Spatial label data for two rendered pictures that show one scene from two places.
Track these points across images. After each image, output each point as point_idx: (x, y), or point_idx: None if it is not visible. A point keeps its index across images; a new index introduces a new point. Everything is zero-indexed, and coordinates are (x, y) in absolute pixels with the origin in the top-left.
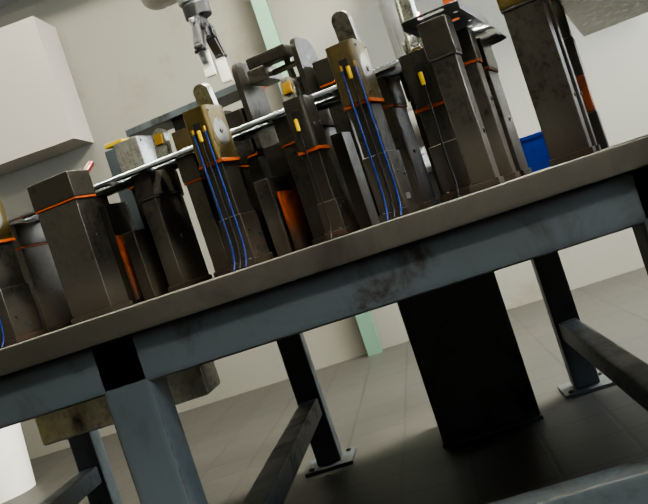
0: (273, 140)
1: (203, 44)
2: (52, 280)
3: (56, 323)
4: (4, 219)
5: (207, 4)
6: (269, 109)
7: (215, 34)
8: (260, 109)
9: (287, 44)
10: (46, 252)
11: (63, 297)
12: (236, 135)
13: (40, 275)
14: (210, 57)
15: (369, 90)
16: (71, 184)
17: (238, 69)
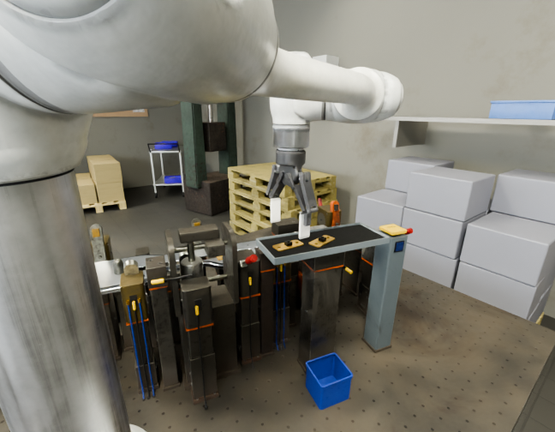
0: (229, 290)
1: (266, 194)
2: (353, 268)
3: (346, 285)
4: (325, 225)
5: (276, 155)
6: (232, 272)
7: (301, 185)
8: (227, 264)
9: (179, 231)
10: (356, 255)
11: (355, 279)
12: (214, 258)
13: (349, 261)
14: (271, 207)
15: None
16: (271, 226)
17: (222, 226)
